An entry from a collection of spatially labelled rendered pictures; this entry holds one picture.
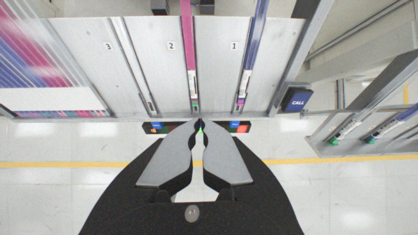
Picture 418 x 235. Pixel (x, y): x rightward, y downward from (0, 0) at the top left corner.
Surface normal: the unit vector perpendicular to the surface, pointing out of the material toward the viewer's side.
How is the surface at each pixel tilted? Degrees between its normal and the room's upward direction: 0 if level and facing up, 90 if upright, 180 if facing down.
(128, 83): 42
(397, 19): 90
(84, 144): 0
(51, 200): 0
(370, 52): 90
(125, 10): 0
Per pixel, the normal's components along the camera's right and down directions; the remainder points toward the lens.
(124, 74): 0.03, 0.66
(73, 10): 0.03, -0.01
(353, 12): -1.00, 0.01
